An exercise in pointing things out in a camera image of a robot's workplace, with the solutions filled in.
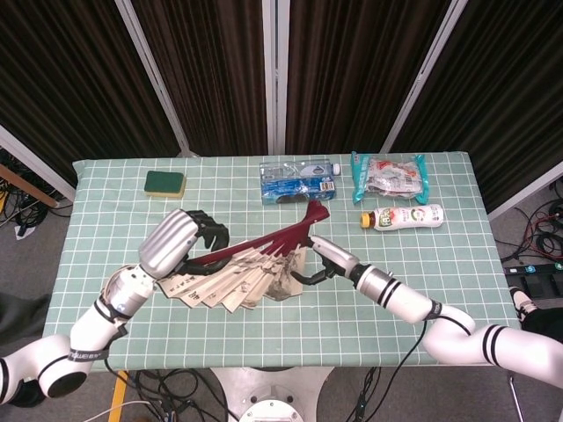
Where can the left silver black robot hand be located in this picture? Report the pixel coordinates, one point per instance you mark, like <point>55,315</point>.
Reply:
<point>167,246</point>

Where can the green and yellow sponge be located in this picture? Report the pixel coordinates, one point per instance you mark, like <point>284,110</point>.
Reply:
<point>165,184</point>

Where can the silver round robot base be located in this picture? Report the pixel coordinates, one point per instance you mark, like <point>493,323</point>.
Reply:
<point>268,395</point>

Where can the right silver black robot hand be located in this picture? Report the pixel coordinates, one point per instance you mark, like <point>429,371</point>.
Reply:
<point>338,259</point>

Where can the teal snack bag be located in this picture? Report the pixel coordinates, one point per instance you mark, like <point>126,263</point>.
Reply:
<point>387,178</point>

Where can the brown wooden bar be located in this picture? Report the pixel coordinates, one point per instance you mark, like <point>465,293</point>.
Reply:
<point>31,186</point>

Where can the white and black shoe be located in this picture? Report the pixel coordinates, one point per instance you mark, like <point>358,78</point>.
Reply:
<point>521,303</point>

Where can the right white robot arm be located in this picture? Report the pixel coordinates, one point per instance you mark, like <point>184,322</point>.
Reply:
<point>462,338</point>

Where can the dark pleated partition panel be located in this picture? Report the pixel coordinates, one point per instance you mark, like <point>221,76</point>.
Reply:
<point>211,74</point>
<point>66,88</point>
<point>506,88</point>
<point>352,74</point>

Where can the paper folding fan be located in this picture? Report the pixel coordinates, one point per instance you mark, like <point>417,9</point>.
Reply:
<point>246,281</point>

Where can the green checked tablecloth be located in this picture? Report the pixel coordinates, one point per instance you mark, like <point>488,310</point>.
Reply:
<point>352,329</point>

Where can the white partition frame post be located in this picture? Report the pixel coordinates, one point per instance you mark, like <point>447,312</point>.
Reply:
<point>154,74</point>
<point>422,74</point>
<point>35,165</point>
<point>528,189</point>
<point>275,74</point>

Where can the white drink bottle, yellow cap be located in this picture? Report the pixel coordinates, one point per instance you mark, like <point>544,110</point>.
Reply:
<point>404,217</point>

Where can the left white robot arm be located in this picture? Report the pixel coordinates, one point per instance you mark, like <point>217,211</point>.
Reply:
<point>88,329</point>

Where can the clear water bottle, white cap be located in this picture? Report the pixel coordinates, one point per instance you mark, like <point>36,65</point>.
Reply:
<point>290,169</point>

